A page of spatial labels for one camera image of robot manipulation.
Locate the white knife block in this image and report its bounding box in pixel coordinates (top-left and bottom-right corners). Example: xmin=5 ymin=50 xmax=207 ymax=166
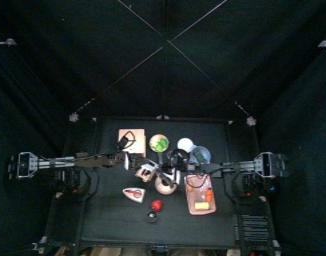
xmin=135 ymin=162 xmax=160 ymax=183

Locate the light blue plate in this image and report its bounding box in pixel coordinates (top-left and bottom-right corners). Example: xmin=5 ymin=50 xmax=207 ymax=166
xmin=190 ymin=145 xmax=213 ymax=165

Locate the orange cutting board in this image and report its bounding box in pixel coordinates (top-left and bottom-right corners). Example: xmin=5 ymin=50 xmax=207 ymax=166
xmin=118 ymin=128 xmax=147 ymax=158

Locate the small white bowl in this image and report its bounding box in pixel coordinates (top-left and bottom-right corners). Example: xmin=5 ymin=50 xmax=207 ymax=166
xmin=176 ymin=137 xmax=197 ymax=154

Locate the cream bowl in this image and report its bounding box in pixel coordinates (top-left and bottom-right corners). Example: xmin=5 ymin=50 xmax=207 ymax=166
xmin=148 ymin=133 xmax=171 ymax=154

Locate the dark green pea pod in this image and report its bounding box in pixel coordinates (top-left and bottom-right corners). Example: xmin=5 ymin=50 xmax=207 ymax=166
xmin=156 ymin=138 xmax=170 ymax=152

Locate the orange toy carrot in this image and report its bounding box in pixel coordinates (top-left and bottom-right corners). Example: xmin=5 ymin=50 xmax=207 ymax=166
xmin=205 ymin=188 xmax=215 ymax=204

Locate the pink tray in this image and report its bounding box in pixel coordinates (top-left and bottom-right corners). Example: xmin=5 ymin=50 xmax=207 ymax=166
xmin=183 ymin=173 xmax=218 ymax=216

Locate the white wedge board red piece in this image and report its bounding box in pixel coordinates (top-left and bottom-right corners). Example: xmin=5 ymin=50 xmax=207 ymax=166
xmin=122 ymin=187 xmax=147 ymax=204

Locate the yellow toy block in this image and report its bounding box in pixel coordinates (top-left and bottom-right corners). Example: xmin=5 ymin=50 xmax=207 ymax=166
xmin=194 ymin=201 xmax=211 ymax=211

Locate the red toy pepper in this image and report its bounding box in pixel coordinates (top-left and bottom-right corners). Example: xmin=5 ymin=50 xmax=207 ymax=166
xmin=150 ymin=199 xmax=164 ymax=212

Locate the small black round cup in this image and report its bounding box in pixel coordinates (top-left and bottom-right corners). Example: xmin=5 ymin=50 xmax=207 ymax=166
xmin=146 ymin=210 xmax=160 ymax=224

